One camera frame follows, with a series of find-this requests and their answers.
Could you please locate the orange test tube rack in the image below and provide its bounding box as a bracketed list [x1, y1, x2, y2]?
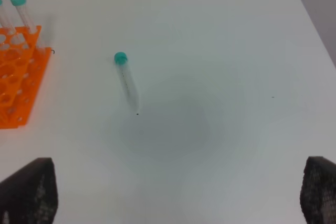
[1, 25, 52, 129]

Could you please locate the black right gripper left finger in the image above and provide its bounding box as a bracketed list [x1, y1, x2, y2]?
[1, 157, 58, 223]

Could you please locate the test tube in rack rightmost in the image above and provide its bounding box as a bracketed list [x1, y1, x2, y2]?
[9, 0, 46, 51]

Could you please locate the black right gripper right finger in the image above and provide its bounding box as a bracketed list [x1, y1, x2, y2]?
[300, 156, 335, 223]

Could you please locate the clear test tube teal cap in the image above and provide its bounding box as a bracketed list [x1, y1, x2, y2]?
[114, 52, 140, 114]

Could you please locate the test tube in rack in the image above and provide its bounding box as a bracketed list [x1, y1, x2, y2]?
[9, 0, 46, 51]
[0, 0, 16, 35]

